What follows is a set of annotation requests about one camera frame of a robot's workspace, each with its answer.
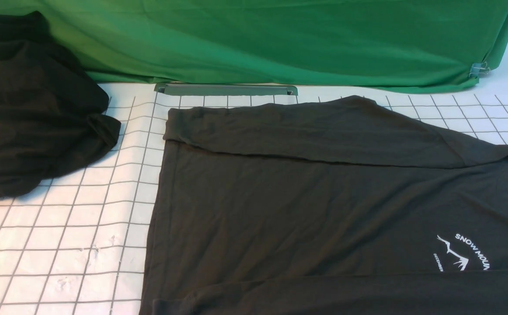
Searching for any gray long sleeve shirt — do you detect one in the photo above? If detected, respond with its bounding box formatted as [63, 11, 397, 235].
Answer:
[139, 96, 508, 315]

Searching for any black crumpled cloth pile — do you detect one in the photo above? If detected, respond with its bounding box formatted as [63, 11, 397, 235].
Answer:
[0, 11, 122, 199]

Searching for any metal binder clip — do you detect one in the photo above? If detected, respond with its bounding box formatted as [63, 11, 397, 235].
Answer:
[468, 62, 491, 79]

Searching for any gray metal bar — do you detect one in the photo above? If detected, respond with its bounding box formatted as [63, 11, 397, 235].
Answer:
[154, 83, 298, 96]

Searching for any green backdrop cloth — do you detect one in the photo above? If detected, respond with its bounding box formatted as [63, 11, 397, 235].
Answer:
[0, 0, 508, 94]

